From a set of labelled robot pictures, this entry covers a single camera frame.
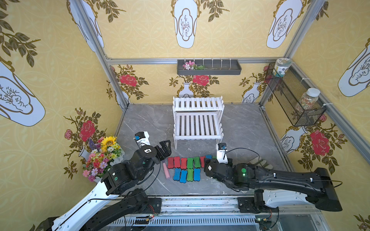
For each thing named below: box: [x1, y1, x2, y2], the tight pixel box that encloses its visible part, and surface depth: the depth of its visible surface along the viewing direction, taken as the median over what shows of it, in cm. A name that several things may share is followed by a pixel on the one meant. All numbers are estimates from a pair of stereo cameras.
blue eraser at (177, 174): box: [173, 167, 182, 181], surface depth 85 cm
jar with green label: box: [272, 57, 292, 78], surface depth 87 cm
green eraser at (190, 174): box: [186, 168, 194, 182], surface depth 85 cm
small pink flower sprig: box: [182, 60, 206, 71], surface depth 89 cm
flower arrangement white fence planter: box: [82, 135, 125, 183], surface depth 77 cm
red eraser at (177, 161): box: [173, 156, 181, 168], surface depth 91 cm
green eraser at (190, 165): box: [186, 157, 194, 169], surface depth 90 cm
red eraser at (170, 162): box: [167, 156, 175, 169], surface depth 90 cm
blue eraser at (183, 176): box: [179, 169, 188, 184], surface depth 84 cm
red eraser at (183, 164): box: [180, 157, 188, 170], surface depth 89 cm
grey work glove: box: [246, 156, 274, 170], surface depth 90 cm
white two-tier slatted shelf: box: [172, 96, 225, 150], surface depth 91 cm
